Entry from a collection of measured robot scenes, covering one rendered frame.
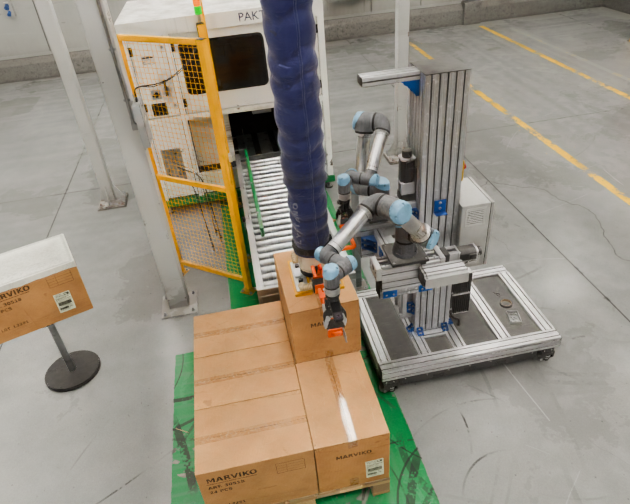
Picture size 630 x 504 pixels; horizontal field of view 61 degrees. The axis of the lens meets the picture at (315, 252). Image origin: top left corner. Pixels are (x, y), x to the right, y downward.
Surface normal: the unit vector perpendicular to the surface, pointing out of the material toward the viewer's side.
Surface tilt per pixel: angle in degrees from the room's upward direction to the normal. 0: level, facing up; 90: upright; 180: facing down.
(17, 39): 90
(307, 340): 90
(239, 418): 0
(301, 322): 90
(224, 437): 0
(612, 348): 0
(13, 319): 90
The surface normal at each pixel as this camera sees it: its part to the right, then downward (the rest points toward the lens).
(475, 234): 0.18, 0.55
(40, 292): 0.52, 0.46
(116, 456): -0.07, -0.81
